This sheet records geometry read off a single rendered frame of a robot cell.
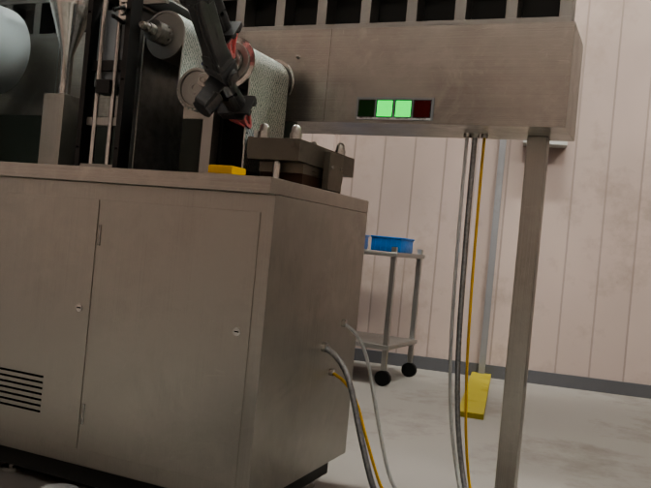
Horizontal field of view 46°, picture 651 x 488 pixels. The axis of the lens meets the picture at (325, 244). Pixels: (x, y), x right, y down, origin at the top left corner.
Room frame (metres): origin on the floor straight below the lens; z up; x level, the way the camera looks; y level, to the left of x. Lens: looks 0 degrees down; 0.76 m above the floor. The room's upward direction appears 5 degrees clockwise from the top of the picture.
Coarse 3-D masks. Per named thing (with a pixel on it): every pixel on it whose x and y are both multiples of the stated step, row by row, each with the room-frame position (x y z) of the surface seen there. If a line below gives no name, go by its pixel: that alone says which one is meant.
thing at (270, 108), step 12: (252, 84) 2.19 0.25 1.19; (264, 96) 2.26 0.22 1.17; (276, 96) 2.33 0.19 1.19; (252, 108) 2.20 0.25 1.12; (264, 108) 2.27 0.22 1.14; (276, 108) 2.33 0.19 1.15; (252, 120) 2.21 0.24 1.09; (264, 120) 2.27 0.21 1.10; (276, 120) 2.34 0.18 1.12; (252, 132) 2.21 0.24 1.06; (276, 132) 2.35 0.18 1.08
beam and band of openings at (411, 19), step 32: (224, 0) 2.69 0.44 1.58; (256, 0) 2.64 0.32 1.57; (288, 0) 2.53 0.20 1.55; (320, 0) 2.46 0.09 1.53; (352, 0) 2.50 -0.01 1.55; (384, 0) 2.45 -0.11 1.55; (416, 0) 2.33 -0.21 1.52; (448, 0) 2.36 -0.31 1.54; (480, 0) 2.32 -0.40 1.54; (512, 0) 2.21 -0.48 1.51; (544, 0) 2.25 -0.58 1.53
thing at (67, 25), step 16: (64, 16) 2.53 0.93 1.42; (80, 16) 2.55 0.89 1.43; (64, 32) 2.55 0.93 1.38; (80, 32) 2.57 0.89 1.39; (64, 48) 2.56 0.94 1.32; (64, 64) 2.57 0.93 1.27; (64, 80) 2.57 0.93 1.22; (48, 96) 2.55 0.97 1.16; (64, 96) 2.53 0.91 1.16; (48, 112) 2.55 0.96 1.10; (64, 112) 2.53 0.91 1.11; (48, 128) 2.55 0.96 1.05; (64, 128) 2.54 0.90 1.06; (48, 144) 2.55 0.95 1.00; (64, 144) 2.55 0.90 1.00; (48, 160) 2.54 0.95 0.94; (64, 160) 2.55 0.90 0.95
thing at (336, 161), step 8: (328, 152) 2.20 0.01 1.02; (328, 160) 2.20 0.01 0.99; (336, 160) 2.24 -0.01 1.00; (328, 168) 2.20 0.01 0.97; (336, 168) 2.25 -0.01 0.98; (328, 176) 2.20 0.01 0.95; (336, 176) 2.25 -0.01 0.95; (328, 184) 2.21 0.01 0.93; (336, 184) 2.26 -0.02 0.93; (336, 192) 2.28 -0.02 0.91
